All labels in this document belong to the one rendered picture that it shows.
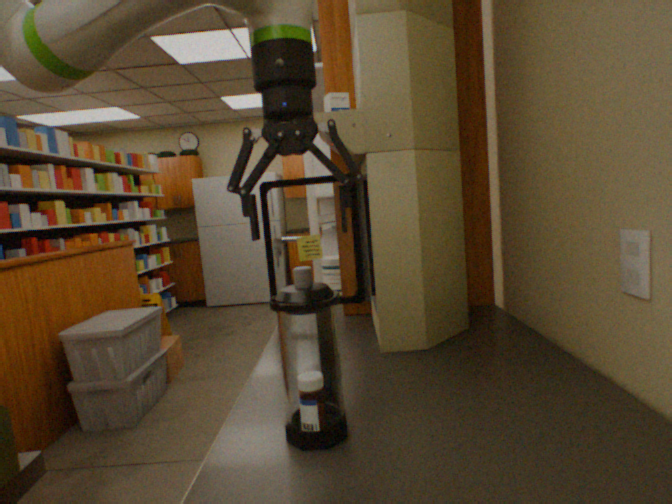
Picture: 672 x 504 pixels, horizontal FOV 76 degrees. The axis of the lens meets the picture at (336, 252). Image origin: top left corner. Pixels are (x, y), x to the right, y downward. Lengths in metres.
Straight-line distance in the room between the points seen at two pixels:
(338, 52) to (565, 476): 1.21
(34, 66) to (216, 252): 5.40
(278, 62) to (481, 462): 0.60
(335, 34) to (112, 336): 2.23
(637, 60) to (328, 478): 0.80
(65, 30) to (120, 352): 2.43
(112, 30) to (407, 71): 0.60
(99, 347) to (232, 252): 3.35
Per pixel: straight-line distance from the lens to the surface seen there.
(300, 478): 0.66
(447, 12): 1.24
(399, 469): 0.66
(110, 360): 3.08
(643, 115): 0.88
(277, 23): 0.66
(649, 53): 0.88
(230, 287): 6.20
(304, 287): 0.65
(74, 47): 0.81
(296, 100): 0.64
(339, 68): 1.43
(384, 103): 1.02
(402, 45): 1.06
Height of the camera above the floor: 1.30
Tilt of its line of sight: 6 degrees down
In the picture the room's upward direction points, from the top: 5 degrees counter-clockwise
